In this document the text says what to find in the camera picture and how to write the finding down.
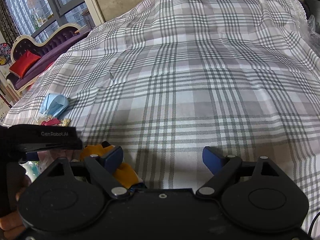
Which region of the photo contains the person's left hand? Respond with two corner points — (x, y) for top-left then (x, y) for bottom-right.
(1, 175), (31, 239)

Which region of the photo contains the orange plush toy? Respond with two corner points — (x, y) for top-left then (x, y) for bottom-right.
(80, 141), (147, 192)

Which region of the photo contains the crumpled blue face mask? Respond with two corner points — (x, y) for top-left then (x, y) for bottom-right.
(39, 94), (69, 118)

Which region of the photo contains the red cushion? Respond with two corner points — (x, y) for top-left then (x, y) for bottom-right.
(9, 50), (41, 79)

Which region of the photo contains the purple chaise sofa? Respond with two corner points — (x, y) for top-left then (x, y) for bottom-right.
(6, 23), (91, 96)

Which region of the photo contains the grey plaid bed cover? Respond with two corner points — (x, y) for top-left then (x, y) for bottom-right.
(4, 0), (319, 229)

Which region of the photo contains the round colourful wall ornament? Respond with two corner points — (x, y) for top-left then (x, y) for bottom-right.
(0, 42), (11, 66)

